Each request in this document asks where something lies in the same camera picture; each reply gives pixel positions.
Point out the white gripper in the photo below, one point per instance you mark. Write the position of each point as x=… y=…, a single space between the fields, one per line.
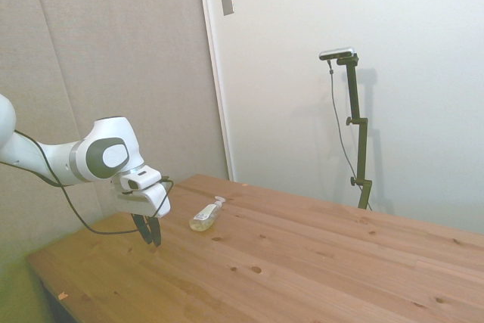
x=151 y=204

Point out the clear sanitizer pump bottle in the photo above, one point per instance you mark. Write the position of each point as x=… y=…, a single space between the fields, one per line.
x=203 y=219

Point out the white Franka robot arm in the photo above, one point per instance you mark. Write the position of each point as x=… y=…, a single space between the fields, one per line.
x=98 y=153

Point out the small orange tape scrap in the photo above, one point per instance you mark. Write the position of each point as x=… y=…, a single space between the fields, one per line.
x=62 y=295

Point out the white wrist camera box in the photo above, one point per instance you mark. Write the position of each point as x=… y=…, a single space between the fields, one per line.
x=145 y=177

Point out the white door frame trim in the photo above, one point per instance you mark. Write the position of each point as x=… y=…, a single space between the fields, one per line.
x=217 y=81

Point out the black camera stand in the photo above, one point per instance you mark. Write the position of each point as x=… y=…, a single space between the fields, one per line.
x=358 y=137

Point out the grey wall plate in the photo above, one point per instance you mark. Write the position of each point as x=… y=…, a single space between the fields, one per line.
x=227 y=1

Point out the silver exterior camera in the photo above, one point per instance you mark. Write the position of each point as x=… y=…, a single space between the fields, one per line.
x=337 y=53

